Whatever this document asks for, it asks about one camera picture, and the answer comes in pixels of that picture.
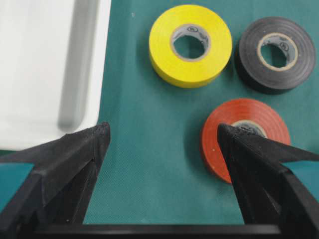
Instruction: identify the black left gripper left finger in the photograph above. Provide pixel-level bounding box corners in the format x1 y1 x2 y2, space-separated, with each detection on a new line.
0 122 111 239

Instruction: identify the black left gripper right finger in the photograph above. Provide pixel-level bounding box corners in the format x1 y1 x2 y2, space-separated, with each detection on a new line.
217 123 319 239

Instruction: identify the red tape roll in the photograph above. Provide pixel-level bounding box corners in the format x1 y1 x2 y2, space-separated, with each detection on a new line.
201 98 291 184

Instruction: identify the yellow tape roll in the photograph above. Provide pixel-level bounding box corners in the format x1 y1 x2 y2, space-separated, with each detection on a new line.
149 4 232 88

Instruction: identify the white plastic tray case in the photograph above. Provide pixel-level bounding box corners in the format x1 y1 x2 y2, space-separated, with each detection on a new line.
0 0 111 150

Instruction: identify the black tape roll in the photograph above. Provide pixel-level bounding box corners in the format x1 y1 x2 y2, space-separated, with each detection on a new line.
235 16 316 94

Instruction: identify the green table cloth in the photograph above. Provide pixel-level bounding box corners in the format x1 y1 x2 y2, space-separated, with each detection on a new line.
0 0 319 225

